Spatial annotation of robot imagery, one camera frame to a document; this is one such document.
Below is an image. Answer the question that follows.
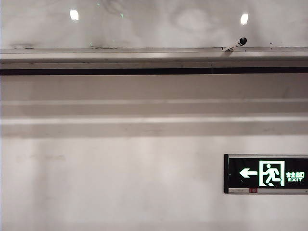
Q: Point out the silver whiteboard tray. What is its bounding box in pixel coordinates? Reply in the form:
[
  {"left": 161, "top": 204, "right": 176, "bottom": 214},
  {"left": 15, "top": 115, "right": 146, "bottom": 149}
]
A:
[{"left": 0, "top": 46, "right": 308, "bottom": 77}]

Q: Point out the white whiteboard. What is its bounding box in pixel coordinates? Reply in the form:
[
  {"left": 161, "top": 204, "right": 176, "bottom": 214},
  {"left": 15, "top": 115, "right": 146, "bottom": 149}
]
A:
[{"left": 0, "top": 0, "right": 308, "bottom": 49}]

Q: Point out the white security camera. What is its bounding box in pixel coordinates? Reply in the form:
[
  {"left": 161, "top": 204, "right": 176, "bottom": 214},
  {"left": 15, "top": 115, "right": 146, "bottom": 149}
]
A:
[{"left": 223, "top": 36, "right": 249, "bottom": 53}]

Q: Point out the black green exit sign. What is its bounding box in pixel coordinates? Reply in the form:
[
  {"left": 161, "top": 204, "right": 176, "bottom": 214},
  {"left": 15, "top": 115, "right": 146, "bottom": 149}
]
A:
[{"left": 224, "top": 154, "right": 308, "bottom": 195}]

